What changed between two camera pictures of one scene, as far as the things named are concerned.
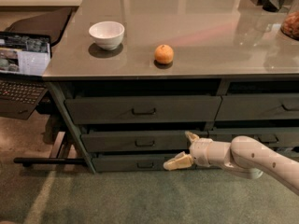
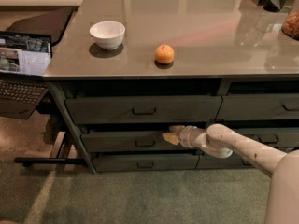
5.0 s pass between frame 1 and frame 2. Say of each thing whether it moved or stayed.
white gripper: moved
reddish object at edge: stayed
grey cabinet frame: stayed
